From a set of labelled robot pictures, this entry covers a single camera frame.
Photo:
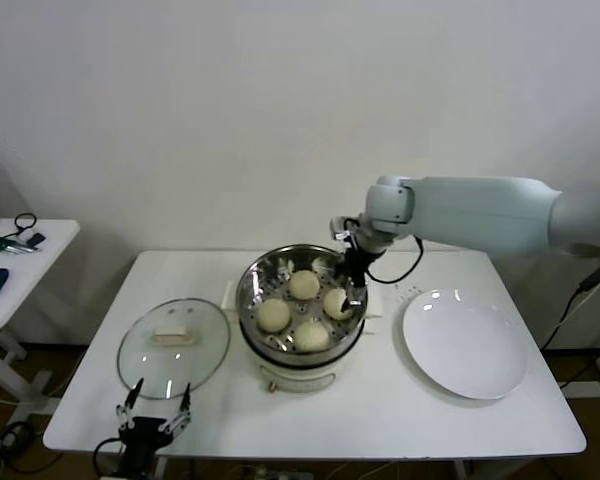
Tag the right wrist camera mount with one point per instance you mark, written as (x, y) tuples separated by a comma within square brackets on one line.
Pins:
[(342, 227)]

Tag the small black device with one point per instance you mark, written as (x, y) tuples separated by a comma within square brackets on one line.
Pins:
[(36, 241)]

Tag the small white side table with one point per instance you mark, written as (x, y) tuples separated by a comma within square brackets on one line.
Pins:
[(45, 260)]

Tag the round white plate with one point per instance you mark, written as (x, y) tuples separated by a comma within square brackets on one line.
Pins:
[(455, 340)]

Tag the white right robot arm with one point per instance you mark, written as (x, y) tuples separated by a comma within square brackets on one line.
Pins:
[(480, 210)]

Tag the round glass pot lid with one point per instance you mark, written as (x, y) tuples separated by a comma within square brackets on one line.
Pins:
[(190, 350)]

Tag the white steamed baozi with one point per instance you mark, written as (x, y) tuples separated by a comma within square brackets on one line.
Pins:
[(273, 315), (335, 304), (304, 285), (311, 336)]

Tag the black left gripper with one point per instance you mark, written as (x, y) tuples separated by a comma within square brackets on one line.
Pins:
[(145, 435)]

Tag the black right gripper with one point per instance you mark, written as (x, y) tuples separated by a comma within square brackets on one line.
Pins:
[(357, 265)]

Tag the perforated steel steamer basket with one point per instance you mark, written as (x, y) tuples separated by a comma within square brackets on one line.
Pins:
[(260, 280)]

